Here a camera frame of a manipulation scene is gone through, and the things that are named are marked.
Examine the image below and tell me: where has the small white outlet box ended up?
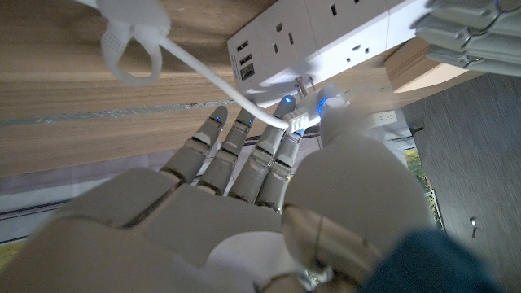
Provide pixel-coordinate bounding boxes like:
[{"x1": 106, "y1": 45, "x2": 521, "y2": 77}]
[{"x1": 365, "y1": 109, "x2": 399, "y2": 129}]

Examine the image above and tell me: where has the beige box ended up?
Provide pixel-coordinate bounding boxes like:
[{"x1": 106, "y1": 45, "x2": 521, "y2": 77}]
[{"x1": 383, "y1": 36, "x2": 486, "y2": 94}]

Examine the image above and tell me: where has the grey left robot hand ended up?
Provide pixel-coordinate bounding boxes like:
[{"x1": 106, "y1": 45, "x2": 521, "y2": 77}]
[{"x1": 414, "y1": 0, "x2": 521, "y2": 78}]

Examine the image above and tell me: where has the white power strip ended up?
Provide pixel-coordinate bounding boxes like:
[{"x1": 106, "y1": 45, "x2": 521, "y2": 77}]
[{"x1": 226, "y1": 0, "x2": 433, "y2": 109}]

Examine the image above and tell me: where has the white power cord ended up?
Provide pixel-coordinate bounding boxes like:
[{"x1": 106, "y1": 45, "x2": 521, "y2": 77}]
[{"x1": 72, "y1": 0, "x2": 291, "y2": 131}]

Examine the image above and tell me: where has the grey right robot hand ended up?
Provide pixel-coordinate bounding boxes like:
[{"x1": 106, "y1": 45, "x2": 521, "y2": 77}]
[{"x1": 0, "y1": 84, "x2": 504, "y2": 293}]

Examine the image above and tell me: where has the white power plug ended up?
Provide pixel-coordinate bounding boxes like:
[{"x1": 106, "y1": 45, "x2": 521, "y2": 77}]
[{"x1": 282, "y1": 75, "x2": 348, "y2": 133}]

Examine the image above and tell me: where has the white velcro cable tie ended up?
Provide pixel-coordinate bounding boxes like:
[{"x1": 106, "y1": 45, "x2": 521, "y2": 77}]
[{"x1": 99, "y1": 17, "x2": 164, "y2": 88}]

